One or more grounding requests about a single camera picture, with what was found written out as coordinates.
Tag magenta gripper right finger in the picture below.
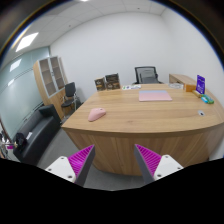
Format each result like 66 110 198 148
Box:
134 144 183 184

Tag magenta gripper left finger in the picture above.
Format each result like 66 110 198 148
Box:
46 145 95 187

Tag pink computer mouse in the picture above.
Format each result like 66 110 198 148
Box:
88 108 106 122

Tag pink mouse pad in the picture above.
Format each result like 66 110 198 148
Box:
139 90 172 102

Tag wooden office desk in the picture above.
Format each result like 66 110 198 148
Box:
63 84 224 175

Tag black leather sofa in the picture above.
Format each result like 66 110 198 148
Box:
13 104 61 166

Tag black visitor chair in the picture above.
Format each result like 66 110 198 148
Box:
61 82 79 109

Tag white papers on desk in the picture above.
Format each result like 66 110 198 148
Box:
122 84 141 90

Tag green blue eraser box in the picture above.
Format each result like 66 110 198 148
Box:
201 94 214 104

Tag orange wooden box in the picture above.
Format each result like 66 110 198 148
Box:
185 84 196 92

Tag wooden side cabinet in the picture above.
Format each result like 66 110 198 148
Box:
169 74 196 85

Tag black mesh office chair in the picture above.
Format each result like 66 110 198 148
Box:
135 66 161 84

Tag wooden glass-door cabinet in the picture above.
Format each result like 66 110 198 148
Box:
33 56 69 119

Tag ceiling light panel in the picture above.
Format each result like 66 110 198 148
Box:
16 32 38 52

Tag desk cable grommet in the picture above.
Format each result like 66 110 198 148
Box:
198 110 205 116

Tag left brown picture frame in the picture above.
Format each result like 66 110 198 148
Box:
94 78 106 91

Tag brown picture frame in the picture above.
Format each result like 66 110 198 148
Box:
105 74 120 90
94 78 106 91

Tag right brown picture frame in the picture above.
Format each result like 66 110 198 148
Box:
105 74 120 90

